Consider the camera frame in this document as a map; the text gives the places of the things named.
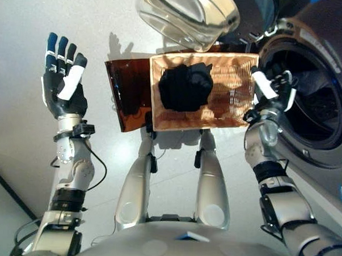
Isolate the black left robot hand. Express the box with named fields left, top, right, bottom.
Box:
left=39, top=32, right=92, bottom=121

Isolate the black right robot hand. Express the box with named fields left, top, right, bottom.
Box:
left=250, top=66, right=299, bottom=114

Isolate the black garment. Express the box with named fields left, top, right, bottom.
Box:
left=157, top=61, right=215, bottom=114

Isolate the grey front-load washing machine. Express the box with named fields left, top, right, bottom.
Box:
left=227, top=0, right=342, bottom=198

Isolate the round glass washing machine door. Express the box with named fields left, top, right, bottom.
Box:
left=133, top=0, right=279, bottom=56

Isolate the light wicker laundry basket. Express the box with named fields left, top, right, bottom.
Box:
left=146, top=49, right=260, bottom=137

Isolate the glossy dark brown stool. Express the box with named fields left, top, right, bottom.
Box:
left=102, top=57, right=155, bottom=133

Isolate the grey robot torso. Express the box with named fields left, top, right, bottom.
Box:
left=77, top=217, right=312, bottom=256

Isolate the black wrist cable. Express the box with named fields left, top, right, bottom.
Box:
left=49, top=134, right=109, bottom=193
left=271, top=157, right=290, bottom=177

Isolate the black upper arm cable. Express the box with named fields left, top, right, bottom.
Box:
left=11, top=217, right=41, bottom=256

